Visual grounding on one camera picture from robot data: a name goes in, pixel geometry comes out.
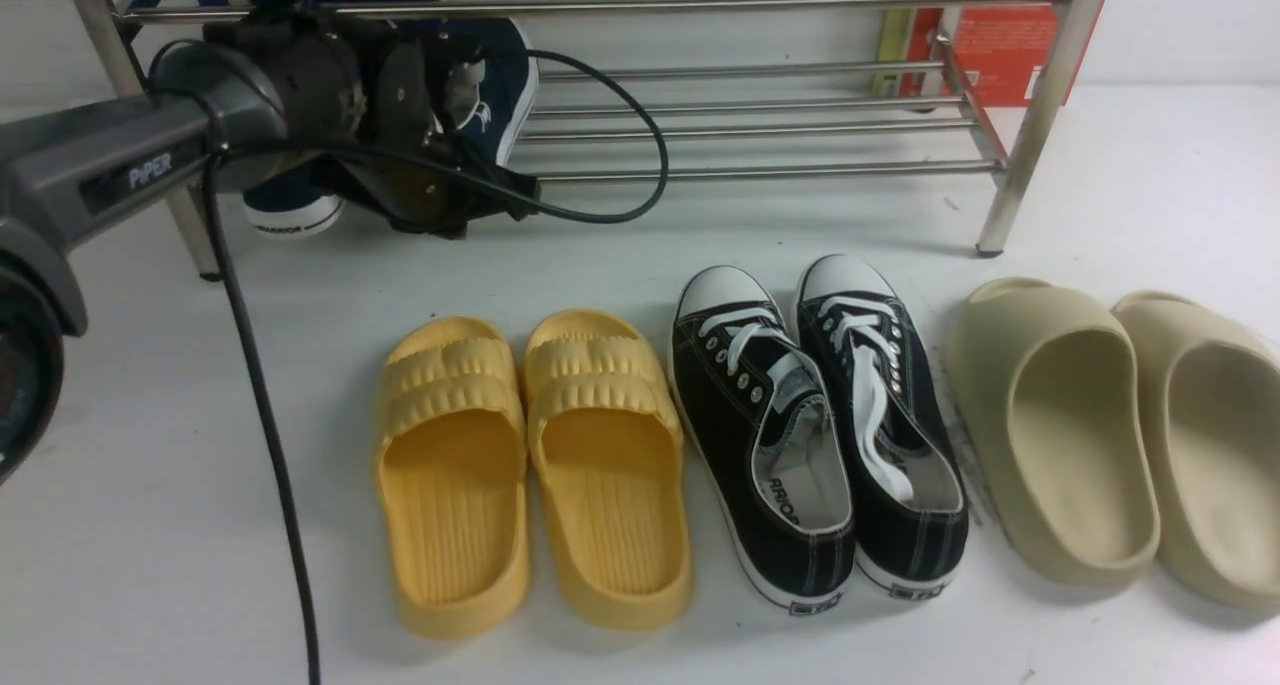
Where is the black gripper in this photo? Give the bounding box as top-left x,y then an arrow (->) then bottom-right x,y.
205,10 -> 543,239

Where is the left black canvas sneaker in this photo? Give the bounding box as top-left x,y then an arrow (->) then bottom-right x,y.
667,265 -> 855,617

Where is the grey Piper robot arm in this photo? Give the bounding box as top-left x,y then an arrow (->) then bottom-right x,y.
3,12 -> 540,478

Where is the black canvas sneaker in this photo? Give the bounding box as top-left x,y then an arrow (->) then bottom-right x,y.
792,255 -> 970,602
667,265 -> 855,617

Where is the right black canvas sneaker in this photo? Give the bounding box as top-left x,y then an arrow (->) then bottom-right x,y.
792,255 -> 970,602

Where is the yellow rubber slipper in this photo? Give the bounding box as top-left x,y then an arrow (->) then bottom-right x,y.
522,310 -> 694,633
372,318 -> 532,640

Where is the right yellow rubber slipper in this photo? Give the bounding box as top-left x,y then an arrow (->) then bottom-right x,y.
522,310 -> 694,633

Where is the left yellow rubber slipper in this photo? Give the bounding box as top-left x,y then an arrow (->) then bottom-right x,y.
372,318 -> 532,640

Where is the stainless steel shoe rack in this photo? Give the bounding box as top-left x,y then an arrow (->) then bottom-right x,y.
55,0 -> 1117,286

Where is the red orange box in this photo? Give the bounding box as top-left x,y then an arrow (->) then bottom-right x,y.
870,6 -> 1057,108

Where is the beige foam slide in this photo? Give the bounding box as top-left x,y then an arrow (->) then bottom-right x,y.
1112,289 -> 1279,615
942,278 -> 1161,592

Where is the left beige foam slide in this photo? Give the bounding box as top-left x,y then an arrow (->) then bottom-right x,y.
942,278 -> 1161,592

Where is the navy slip-on shoe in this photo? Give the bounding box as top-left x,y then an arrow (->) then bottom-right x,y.
243,164 -> 346,239
417,18 -> 540,166

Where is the right beige foam slide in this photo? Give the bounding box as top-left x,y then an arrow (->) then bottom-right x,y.
1112,289 -> 1279,615

